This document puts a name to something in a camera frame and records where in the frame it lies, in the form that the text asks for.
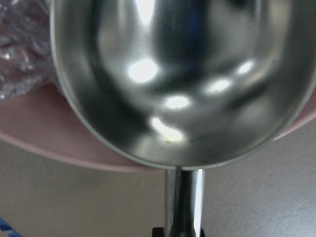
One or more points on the metal ice scoop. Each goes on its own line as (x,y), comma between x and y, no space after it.
(185,85)

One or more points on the clear ice cubes pile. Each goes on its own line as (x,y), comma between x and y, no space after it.
(25,50)

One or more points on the pink bowl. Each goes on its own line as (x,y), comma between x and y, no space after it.
(43,123)

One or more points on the blue tape line crosswise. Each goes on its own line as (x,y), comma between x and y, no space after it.
(7,229)

